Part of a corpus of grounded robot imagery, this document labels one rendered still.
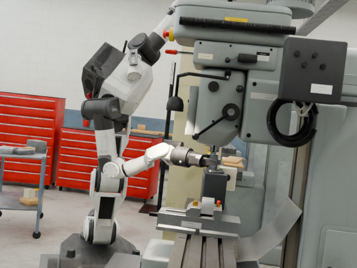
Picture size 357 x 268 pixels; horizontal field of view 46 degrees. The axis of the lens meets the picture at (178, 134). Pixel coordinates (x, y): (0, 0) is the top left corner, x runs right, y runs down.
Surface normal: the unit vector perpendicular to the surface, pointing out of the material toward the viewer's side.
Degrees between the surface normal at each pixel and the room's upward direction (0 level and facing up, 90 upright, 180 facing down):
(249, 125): 90
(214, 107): 90
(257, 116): 90
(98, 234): 104
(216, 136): 118
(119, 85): 58
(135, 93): 86
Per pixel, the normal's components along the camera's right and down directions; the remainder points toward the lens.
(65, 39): -0.07, 0.04
